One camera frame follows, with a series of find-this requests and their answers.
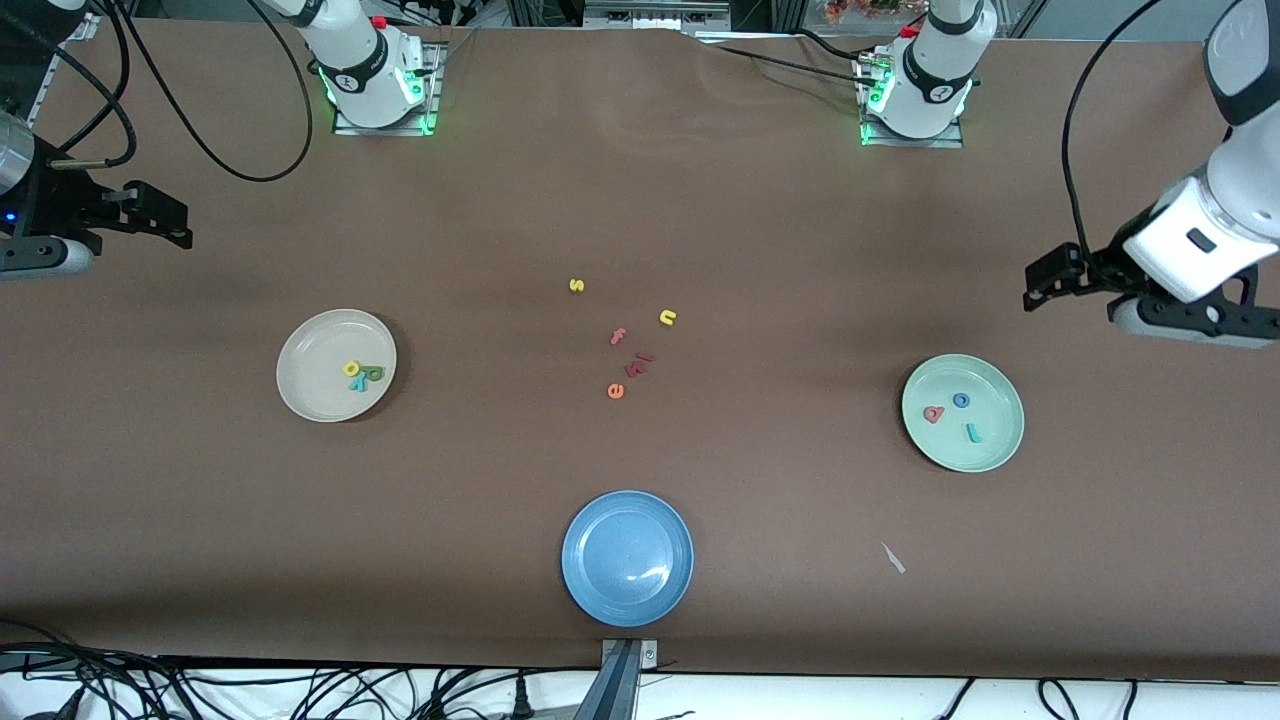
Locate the pale green round plate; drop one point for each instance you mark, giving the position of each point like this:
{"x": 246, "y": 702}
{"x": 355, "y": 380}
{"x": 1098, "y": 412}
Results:
{"x": 990, "y": 390}

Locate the orange artificial flowers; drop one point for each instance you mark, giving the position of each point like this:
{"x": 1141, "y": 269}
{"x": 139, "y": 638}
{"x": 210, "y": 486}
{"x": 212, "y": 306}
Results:
{"x": 865, "y": 8}

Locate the beige round plate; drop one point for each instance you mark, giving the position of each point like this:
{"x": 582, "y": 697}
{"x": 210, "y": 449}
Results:
{"x": 320, "y": 345}

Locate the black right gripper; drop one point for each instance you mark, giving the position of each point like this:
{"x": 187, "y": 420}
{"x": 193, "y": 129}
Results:
{"x": 62, "y": 205}

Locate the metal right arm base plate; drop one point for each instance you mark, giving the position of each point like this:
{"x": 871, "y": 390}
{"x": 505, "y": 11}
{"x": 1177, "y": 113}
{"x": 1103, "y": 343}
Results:
{"x": 434, "y": 90}

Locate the grey metal camera bracket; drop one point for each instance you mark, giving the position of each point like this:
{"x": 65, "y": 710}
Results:
{"x": 622, "y": 690}

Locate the small white paper scrap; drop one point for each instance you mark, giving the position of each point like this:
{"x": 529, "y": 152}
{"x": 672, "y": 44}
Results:
{"x": 893, "y": 558}

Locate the blue round plate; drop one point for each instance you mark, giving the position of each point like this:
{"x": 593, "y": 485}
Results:
{"x": 627, "y": 558}

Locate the grey metal box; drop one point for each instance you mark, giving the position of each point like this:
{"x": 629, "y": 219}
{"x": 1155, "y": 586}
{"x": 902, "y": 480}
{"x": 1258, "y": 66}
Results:
{"x": 655, "y": 12}

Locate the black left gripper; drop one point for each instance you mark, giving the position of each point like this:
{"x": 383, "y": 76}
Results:
{"x": 1102, "y": 268}

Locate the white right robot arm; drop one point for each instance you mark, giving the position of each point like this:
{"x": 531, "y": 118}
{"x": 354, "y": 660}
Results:
{"x": 360, "y": 60}

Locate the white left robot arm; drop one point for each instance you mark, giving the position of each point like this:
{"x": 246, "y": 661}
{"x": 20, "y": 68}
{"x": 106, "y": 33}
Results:
{"x": 935, "y": 70}

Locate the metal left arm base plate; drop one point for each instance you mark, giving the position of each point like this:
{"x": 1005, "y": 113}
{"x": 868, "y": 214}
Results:
{"x": 910, "y": 143}

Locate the aluminium table edge rail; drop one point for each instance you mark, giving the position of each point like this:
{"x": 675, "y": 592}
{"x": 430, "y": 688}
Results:
{"x": 60, "y": 75}

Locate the black power plug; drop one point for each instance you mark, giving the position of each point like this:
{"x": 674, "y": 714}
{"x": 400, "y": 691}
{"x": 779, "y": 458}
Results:
{"x": 520, "y": 702}

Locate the brown table cover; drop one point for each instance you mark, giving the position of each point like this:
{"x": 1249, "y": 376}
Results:
{"x": 640, "y": 200}

